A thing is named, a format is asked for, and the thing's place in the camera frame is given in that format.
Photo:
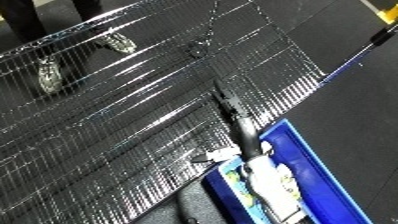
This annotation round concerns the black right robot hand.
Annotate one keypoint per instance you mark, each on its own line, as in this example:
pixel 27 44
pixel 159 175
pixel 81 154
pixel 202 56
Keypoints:
pixel 246 133

